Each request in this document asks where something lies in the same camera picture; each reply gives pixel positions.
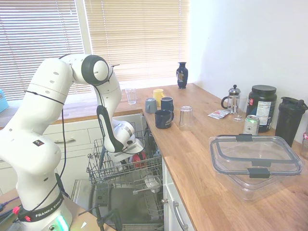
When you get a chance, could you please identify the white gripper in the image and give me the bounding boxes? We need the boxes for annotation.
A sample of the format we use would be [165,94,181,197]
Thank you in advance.
[107,138,145,165]

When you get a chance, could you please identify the red speckled enamel mug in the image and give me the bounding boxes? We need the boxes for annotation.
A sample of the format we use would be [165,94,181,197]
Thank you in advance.
[131,152,147,168]

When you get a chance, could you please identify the dark navy printed mug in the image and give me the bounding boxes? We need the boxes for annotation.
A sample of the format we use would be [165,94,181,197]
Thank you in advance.
[154,109,175,129]

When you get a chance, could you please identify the grey-blue mug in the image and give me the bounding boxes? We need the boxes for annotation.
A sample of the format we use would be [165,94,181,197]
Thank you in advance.
[145,97,158,114]

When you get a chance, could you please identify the built-in dishwasher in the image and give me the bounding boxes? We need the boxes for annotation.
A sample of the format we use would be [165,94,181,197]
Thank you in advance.
[71,113,167,231]

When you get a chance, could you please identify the navy mug with grey rim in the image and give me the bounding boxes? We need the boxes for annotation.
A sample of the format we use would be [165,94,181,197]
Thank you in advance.
[160,96,175,113]

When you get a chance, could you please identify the yellow mug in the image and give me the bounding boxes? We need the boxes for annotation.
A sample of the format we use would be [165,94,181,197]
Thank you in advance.
[153,89,166,107]

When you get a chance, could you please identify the white plate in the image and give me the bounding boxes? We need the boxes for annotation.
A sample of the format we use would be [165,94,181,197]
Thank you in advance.
[144,176,161,193]

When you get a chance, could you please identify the white corner cabinet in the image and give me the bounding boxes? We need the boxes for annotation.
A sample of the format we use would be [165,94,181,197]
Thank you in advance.
[0,113,145,195]

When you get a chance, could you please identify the clear ribbed drinking glass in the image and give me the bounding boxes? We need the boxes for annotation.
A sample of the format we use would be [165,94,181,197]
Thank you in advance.
[125,88,137,105]

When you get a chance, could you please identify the upturned clear tumbler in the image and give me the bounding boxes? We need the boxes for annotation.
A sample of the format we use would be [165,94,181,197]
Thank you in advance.
[178,105,195,132]

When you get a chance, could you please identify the white cabinet door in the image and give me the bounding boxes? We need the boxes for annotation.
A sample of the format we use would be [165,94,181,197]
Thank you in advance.
[162,158,176,231]

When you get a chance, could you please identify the white drawer front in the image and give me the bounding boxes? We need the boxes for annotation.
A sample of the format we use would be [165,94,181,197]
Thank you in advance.
[163,178,197,231]

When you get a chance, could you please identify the black floral vase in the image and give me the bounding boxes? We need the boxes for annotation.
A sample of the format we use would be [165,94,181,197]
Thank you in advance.
[176,62,189,90]

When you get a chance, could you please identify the red and white sachets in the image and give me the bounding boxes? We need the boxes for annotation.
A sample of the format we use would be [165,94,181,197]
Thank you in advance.
[207,109,230,120]

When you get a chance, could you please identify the wooden window blind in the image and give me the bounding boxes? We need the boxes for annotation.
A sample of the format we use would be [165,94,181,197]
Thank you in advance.
[84,0,190,88]
[0,0,92,103]

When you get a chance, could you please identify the glass French press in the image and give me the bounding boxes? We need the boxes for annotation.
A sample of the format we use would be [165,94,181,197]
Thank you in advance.
[220,84,242,114]

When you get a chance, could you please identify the clear tall glass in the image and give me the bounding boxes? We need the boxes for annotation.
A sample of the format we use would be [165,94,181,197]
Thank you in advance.
[232,97,248,123]

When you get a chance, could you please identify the white and green drink can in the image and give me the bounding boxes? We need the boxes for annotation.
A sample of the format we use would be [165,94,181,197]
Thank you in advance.
[243,115,261,135]

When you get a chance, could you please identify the clear plastic lidded container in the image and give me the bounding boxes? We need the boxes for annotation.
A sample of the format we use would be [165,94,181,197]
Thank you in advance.
[208,134,305,202]

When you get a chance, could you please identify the light blue box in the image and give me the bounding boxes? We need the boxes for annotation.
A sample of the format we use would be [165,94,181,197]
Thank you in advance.
[0,89,9,113]

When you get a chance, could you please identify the black protein powder tub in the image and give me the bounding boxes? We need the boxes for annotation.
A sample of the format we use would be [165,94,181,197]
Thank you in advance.
[245,85,278,133]

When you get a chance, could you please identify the black shaker bottle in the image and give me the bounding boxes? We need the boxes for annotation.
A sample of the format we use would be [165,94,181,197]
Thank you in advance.
[275,96,308,148]

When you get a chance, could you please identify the glass jar red checked lid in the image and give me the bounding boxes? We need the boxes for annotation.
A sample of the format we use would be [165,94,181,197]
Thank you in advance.
[299,131,308,160]

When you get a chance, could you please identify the grey wire dishwasher rack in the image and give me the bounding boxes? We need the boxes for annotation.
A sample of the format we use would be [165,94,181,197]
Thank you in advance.
[86,129,162,186]
[132,168,165,220]

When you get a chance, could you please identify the metal drawer handle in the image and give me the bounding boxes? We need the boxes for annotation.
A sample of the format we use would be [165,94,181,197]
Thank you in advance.
[54,137,77,144]
[173,201,190,231]

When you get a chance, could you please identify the black camera stand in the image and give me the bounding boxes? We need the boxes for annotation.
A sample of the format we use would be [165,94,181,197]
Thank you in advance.
[78,203,124,231]

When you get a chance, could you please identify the black cable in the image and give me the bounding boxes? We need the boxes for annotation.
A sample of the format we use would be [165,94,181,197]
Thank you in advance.
[14,54,132,223]

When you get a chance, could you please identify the red cable clips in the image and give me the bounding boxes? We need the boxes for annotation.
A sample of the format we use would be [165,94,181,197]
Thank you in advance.
[13,206,32,222]

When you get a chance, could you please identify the purple cable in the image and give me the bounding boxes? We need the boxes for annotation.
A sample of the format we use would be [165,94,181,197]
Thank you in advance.
[0,196,20,215]

